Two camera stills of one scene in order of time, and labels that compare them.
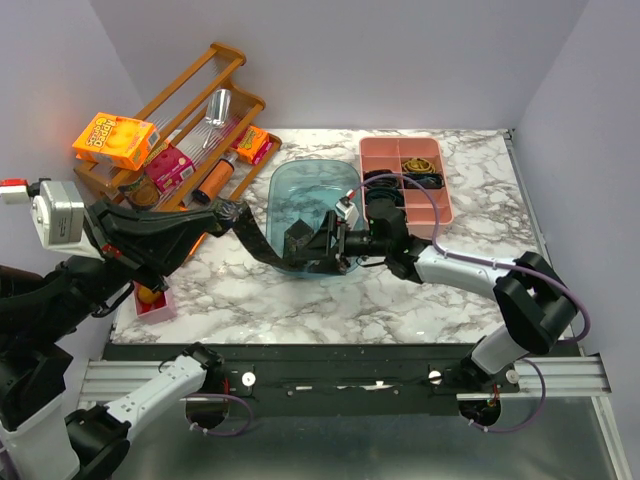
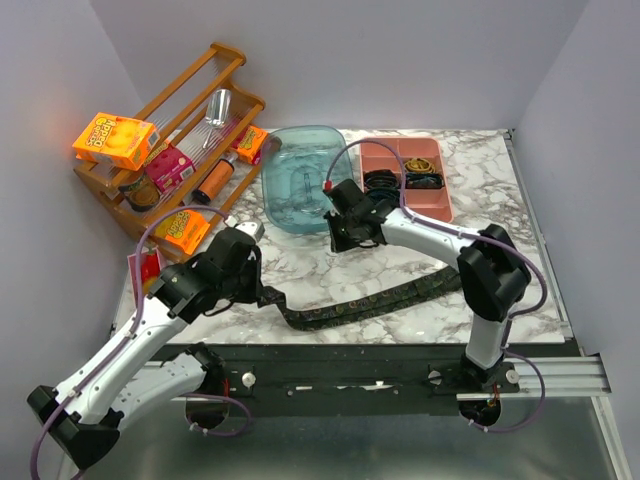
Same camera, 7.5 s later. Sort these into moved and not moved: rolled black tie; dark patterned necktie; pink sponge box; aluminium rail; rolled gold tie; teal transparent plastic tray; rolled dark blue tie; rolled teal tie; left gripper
Moved: left gripper; dark patterned necktie; teal transparent plastic tray
Not moved: rolled dark blue tie; aluminium rail; pink sponge box; rolled black tie; rolled teal tie; rolled gold tie
